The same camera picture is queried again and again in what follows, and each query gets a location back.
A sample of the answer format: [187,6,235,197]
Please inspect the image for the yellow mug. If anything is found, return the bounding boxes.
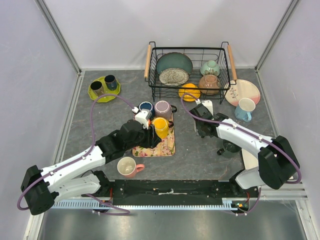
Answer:
[152,117,174,139]

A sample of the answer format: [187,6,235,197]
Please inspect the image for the purple mug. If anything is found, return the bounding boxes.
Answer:
[154,100,177,120]

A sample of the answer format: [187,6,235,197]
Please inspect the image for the dark blue mug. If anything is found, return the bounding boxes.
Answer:
[138,101,155,116]

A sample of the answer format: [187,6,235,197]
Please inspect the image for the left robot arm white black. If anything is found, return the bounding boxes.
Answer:
[17,119,162,216]

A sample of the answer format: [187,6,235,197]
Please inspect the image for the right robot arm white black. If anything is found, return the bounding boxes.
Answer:
[189,103,302,197]

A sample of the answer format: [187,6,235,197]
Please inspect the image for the dark green mug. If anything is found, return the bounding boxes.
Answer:
[216,139,242,158]

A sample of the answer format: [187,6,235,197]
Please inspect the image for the pink mug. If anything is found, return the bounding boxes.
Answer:
[117,157,145,179]

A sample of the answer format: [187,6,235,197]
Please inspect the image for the light blue mug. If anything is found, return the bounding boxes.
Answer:
[234,98,256,122]

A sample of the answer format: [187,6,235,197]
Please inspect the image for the floral placemat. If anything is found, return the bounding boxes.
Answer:
[132,115,176,157]

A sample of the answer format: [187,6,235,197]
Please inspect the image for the yellow bowl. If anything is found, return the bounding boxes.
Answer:
[178,83,201,102]

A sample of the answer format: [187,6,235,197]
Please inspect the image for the brown pink bowl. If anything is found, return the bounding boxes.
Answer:
[198,74,221,95]

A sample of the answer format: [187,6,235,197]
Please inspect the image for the green scalloped plate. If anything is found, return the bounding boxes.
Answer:
[88,76,121,103]

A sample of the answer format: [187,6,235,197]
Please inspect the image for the dark blue tumbler cup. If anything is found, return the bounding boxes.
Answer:
[104,74,118,91]

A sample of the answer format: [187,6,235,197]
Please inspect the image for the pink floral plate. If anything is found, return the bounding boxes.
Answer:
[225,79,261,107]

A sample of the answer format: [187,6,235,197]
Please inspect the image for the white square board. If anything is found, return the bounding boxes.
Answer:
[241,148,260,177]

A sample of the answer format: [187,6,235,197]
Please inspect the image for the speckled beige plate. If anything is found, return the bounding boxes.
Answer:
[159,68,189,86]

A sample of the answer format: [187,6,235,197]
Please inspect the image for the brown tumbler cup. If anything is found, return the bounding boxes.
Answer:
[90,81,105,97]

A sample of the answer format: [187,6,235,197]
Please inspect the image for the mint green bowl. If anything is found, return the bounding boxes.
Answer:
[200,60,220,77]

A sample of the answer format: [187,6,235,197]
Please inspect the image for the teal plate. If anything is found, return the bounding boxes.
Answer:
[156,52,193,75]

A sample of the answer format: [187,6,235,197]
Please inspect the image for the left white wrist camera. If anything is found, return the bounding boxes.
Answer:
[132,106,152,129]

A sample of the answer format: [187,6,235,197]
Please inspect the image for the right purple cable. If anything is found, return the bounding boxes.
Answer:
[179,93,302,217]

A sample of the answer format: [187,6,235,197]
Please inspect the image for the purple cable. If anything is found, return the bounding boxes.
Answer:
[179,93,302,217]
[16,94,137,216]

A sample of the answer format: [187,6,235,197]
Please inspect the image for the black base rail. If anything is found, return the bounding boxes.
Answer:
[93,179,259,205]

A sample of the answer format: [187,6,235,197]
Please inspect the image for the black wire dish rack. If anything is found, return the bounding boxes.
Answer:
[144,41,236,102]

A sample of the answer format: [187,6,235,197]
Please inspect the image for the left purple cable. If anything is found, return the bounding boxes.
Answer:
[16,94,137,216]

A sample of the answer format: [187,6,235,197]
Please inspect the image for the light blue cable duct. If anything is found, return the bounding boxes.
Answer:
[51,198,238,211]

